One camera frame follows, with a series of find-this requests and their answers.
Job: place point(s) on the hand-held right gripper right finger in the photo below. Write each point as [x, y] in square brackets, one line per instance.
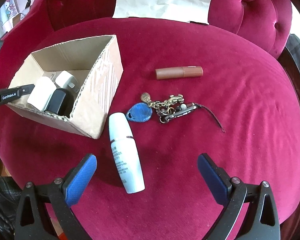
[213, 177]

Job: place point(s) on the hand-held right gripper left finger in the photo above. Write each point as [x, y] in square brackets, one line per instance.
[81, 177]

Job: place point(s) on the large white plug charger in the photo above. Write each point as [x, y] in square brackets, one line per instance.
[41, 92]

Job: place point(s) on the black round jar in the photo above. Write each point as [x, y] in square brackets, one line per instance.
[58, 101]

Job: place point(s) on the white cosmetic bottle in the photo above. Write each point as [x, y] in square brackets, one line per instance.
[125, 155]

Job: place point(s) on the small white plug charger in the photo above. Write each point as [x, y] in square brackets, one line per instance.
[65, 78]

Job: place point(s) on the cardboard box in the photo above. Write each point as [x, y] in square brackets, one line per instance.
[100, 90]

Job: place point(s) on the brown lipstick tube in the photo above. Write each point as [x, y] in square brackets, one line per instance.
[177, 72]

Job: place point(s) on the small brown carton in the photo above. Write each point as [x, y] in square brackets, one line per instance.
[18, 18]

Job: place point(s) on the cartoon printed curtain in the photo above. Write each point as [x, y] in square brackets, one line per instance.
[7, 10]

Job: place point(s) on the red velvet tufted sofa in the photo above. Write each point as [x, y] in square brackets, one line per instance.
[215, 130]

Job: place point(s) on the dark plaid cloth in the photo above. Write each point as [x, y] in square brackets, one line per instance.
[2, 205]

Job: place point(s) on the creased beige paper sheet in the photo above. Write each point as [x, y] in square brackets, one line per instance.
[162, 0]

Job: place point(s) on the dark wooden bed frame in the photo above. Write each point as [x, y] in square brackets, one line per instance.
[297, 72]

